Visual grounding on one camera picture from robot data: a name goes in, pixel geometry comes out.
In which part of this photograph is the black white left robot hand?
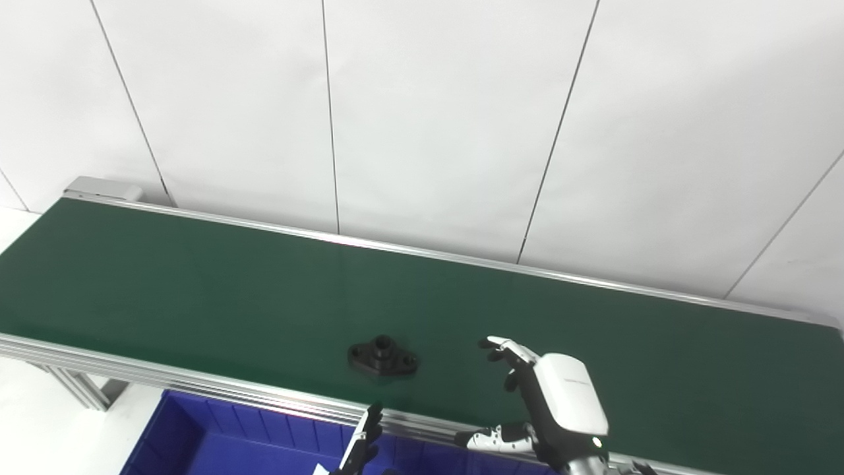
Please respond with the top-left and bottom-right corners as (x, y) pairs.
(329, 402), (384, 475)

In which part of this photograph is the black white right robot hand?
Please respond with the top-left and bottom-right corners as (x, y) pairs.
(454, 336), (609, 473)

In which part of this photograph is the black flange part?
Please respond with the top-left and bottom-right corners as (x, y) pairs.
(347, 334), (419, 379)

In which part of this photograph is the blue plastic bin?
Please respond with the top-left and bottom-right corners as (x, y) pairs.
(120, 389), (462, 475)
(462, 443), (561, 475)

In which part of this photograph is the green conveyor belt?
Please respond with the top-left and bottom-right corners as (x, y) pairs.
(0, 175), (844, 475)
(0, 197), (844, 475)

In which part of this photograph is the aluminium conveyor leg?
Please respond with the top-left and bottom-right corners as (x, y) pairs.
(32, 361), (130, 412)

